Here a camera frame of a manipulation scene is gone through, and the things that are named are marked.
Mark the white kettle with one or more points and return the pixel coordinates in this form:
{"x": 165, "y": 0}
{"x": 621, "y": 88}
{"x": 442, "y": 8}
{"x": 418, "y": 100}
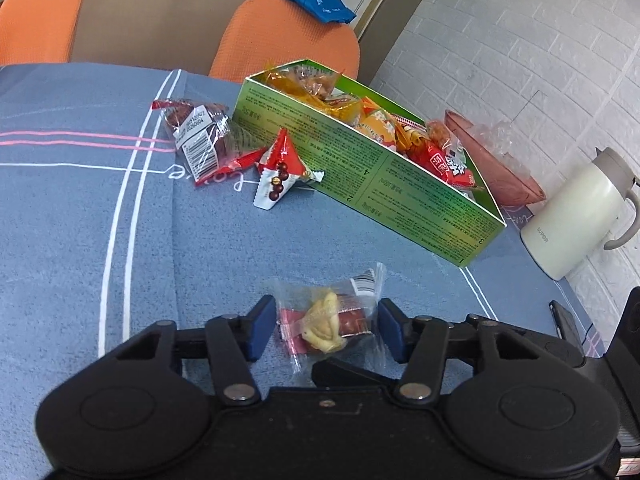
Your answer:
{"x": 565, "y": 220}

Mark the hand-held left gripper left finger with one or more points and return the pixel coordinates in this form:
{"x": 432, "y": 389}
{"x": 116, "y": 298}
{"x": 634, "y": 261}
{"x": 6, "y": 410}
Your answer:
{"x": 261, "y": 327}

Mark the small clear twist snack packet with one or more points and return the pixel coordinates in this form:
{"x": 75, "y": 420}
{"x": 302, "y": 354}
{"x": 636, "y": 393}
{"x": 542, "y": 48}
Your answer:
{"x": 325, "y": 325}

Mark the red white triangular packet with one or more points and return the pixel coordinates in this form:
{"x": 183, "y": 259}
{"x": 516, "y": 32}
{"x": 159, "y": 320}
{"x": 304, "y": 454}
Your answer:
{"x": 277, "y": 170}

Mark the red noodle snack packet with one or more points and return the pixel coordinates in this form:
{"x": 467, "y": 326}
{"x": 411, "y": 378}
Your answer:
{"x": 440, "y": 165}

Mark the brown cake packet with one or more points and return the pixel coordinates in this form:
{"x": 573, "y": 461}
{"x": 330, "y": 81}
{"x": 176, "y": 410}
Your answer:
{"x": 200, "y": 130}

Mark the pink bowl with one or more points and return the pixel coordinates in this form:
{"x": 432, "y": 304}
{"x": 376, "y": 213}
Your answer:
{"x": 505, "y": 180}

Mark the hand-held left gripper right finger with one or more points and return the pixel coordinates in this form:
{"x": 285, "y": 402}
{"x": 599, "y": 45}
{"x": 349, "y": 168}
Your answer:
{"x": 392, "y": 327}

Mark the yellow clear snack packet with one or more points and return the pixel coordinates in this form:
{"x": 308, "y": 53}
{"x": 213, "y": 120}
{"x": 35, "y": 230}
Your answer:
{"x": 300, "y": 80}

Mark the black phone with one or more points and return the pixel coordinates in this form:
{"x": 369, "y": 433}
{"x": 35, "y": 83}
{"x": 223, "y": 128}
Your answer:
{"x": 567, "y": 325}

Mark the clear plastic wrap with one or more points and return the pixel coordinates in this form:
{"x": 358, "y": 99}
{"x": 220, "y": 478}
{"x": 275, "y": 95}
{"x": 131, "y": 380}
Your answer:
{"x": 495, "y": 135}

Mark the orange chair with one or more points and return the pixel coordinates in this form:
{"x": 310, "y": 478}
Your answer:
{"x": 280, "y": 30}
{"x": 40, "y": 20}

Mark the green cardboard box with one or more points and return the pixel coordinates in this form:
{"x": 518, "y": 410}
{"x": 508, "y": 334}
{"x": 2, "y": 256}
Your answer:
{"x": 400, "y": 190}

